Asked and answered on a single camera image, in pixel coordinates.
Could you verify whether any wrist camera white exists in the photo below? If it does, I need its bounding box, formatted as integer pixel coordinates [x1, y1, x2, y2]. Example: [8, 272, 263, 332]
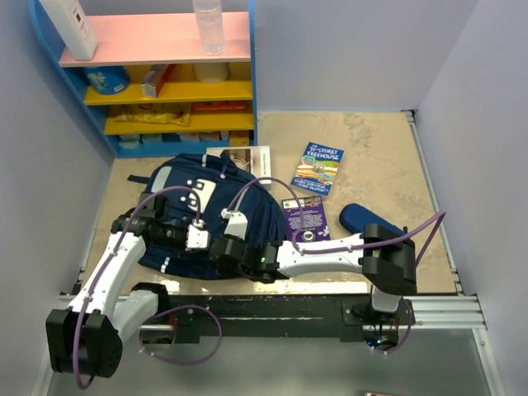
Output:
[185, 219, 210, 252]
[220, 209, 248, 240]

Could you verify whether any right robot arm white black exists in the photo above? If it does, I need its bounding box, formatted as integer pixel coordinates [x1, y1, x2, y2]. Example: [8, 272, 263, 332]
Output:
[209, 224, 417, 324]

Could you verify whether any white cylindrical jar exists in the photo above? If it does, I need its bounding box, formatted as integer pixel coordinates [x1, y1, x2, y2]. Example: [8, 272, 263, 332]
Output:
[193, 63, 230, 84]

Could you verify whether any clear plastic water bottle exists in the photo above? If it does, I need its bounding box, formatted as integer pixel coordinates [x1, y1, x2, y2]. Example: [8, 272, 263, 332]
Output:
[192, 0, 226, 56]

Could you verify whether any aluminium rail frame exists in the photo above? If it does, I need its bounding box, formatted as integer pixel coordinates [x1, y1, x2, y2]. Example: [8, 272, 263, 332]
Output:
[31, 109, 507, 396]

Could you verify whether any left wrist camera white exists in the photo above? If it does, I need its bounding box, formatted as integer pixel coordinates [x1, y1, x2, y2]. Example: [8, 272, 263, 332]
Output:
[185, 219, 210, 252]

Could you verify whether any purple paperback book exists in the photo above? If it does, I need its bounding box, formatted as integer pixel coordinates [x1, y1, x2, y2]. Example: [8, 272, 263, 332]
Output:
[281, 196, 331, 243]

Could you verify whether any blue shelf unit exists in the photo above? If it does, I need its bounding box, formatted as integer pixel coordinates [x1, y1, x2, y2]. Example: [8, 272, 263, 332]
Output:
[28, 1, 257, 158]

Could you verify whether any white coffee photo book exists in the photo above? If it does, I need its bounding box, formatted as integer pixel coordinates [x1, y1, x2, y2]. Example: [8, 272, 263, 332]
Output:
[199, 146, 271, 191]

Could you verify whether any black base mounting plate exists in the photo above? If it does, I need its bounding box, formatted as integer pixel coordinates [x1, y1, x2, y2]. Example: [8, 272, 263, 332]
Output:
[122, 293, 417, 345]

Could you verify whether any orange white carton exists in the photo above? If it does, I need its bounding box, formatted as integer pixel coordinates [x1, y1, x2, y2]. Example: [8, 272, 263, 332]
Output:
[140, 64, 174, 98]

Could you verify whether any blue snack canister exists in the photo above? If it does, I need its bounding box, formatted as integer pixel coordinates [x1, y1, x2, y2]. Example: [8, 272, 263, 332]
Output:
[82, 66, 130, 96]

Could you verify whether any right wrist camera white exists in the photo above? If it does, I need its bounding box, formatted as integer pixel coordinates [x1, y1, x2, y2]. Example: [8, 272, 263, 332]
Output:
[220, 209, 248, 240]

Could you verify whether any blue treehouse book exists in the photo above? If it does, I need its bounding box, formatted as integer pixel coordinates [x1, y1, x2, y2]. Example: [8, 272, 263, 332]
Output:
[290, 142, 344, 197]

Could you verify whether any red flat box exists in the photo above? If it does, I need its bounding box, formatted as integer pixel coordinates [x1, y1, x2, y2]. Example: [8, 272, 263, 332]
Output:
[191, 101, 248, 113]

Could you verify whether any navy blue student backpack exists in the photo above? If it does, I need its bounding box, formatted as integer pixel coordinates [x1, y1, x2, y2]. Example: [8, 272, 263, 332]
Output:
[128, 153, 286, 281]

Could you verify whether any white rectangular device box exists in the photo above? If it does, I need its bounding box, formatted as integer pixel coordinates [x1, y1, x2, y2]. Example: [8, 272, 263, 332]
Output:
[40, 0, 98, 61]

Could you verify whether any blue pencil case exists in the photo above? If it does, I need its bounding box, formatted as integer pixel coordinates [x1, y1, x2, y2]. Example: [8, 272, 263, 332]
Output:
[339, 203, 405, 236]

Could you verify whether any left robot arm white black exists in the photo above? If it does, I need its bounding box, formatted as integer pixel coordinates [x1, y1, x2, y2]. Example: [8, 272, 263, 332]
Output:
[45, 190, 187, 380]

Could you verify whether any yellow snack packet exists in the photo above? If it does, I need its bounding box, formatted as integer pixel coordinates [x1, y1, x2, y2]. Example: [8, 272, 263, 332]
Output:
[114, 103, 191, 127]

